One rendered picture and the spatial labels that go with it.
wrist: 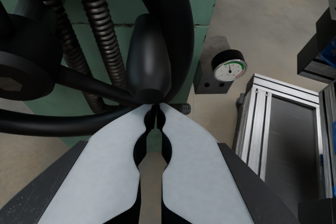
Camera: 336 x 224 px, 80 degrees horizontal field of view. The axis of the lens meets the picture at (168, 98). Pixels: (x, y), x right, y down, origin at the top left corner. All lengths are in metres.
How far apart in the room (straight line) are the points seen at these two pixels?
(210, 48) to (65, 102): 0.40
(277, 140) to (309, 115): 0.22
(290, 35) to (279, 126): 0.99
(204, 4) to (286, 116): 0.74
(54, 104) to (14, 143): 0.58
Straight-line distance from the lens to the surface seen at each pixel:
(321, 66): 0.70
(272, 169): 0.87
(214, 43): 0.51
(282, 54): 1.62
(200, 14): 0.38
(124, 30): 0.39
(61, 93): 0.57
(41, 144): 1.12
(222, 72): 0.40
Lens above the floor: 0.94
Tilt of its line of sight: 57 degrees down
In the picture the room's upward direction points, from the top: 8 degrees clockwise
